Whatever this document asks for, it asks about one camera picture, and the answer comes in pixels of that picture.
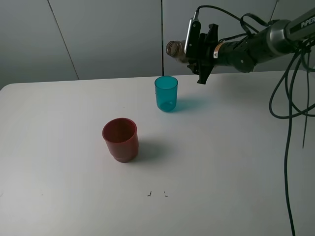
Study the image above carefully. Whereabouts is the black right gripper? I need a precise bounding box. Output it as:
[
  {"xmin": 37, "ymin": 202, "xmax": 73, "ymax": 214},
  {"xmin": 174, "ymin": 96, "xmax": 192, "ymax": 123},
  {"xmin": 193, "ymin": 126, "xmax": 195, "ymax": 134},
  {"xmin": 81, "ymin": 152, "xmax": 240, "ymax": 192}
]
[{"xmin": 187, "ymin": 24, "xmax": 253, "ymax": 85}]

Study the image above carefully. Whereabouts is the smoky translucent plastic bottle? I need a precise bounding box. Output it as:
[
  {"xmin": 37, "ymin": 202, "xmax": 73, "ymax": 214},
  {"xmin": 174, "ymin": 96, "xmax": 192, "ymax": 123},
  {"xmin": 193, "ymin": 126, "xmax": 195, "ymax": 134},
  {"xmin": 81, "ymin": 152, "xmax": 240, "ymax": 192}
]
[{"xmin": 166, "ymin": 40, "xmax": 196, "ymax": 64}]

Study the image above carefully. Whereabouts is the teal translucent plastic cup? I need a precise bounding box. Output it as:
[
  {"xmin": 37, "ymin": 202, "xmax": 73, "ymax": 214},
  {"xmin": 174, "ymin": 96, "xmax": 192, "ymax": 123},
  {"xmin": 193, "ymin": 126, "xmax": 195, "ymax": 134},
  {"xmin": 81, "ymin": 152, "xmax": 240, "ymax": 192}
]
[{"xmin": 155, "ymin": 76, "xmax": 178, "ymax": 112}]

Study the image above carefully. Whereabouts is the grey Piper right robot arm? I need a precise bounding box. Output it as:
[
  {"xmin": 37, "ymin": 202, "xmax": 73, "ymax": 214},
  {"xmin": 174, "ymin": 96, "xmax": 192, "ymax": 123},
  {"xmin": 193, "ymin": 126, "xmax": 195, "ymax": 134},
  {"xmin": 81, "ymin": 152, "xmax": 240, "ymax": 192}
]
[{"xmin": 184, "ymin": 5, "xmax": 315, "ymax": 84}]

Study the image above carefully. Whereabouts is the red plastic cup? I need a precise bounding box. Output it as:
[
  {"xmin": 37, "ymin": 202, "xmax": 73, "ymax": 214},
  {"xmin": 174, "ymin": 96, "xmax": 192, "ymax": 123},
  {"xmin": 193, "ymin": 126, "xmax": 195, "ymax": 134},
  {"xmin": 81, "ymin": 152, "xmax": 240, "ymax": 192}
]
[{"xmin": 102, "ymin": 118, "xmax": 139, "ymax": 163}]

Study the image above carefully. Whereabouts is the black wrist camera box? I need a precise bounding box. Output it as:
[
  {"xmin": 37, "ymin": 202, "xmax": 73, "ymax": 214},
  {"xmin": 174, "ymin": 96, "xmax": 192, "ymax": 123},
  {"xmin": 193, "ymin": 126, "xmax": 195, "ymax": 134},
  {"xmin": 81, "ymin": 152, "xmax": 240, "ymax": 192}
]
[{"xmin": 184, "ymin": 18, "xmax": 201, "ymax": 59}]

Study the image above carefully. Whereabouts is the thin black camera cable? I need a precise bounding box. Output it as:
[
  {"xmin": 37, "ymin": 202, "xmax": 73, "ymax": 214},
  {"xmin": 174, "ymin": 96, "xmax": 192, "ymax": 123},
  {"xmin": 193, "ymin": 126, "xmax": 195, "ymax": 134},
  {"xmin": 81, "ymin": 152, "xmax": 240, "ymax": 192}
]
[{"xmin": 193, "ymin": 6, "xmax": 261, "ymax": 35}]

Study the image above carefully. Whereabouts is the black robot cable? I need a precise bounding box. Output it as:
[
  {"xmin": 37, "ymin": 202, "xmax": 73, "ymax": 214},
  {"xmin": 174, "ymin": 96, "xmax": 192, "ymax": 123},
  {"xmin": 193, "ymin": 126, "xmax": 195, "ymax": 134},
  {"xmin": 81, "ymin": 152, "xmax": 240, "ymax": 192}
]
[{"xmin": 240, "ymin": 13, "xmax": 315, "ymax": 236}]

